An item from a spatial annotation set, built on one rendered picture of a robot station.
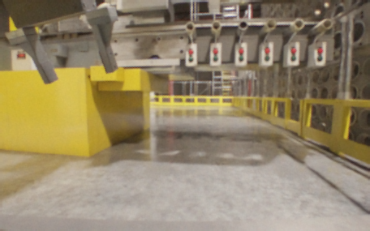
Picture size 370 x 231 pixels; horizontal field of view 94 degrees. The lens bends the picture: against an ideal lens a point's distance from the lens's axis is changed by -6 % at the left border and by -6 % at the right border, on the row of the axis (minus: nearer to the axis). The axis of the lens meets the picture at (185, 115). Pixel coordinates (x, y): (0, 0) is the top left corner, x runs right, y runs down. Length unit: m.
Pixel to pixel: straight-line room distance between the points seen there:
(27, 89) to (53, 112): 0.27
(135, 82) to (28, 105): 0.78
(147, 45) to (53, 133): 0.93
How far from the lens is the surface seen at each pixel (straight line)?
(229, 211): 0.74
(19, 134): 1.76
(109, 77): 1.25
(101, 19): 0.35
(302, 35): 1.64
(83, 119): 1.36
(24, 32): 0.43
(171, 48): 1.53
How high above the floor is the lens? 0.40
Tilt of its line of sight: 6 degrees down
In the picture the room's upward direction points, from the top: straight up
